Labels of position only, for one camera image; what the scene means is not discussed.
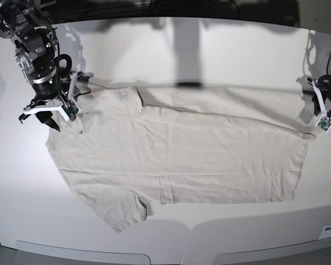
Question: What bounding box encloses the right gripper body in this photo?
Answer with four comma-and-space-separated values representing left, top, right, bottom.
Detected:
19, 71, 94, 121

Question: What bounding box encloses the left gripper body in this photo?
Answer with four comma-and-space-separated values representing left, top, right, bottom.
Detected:
297, 75, 331, 121

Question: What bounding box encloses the beige T-shirt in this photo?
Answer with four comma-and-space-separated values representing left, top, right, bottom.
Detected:
46, 87, 314, 232

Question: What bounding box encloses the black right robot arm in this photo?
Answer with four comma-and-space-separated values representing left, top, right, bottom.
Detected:
0, 1, 92, 131

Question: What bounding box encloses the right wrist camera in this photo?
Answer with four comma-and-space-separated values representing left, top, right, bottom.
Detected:
63, 102, 79, 121

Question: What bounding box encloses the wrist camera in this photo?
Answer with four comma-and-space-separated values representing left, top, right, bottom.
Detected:
63, 102, 79, 121
316, 114, 331, 133

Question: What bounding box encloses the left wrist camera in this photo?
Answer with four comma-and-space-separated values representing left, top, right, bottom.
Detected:
316, 114, 331, 133

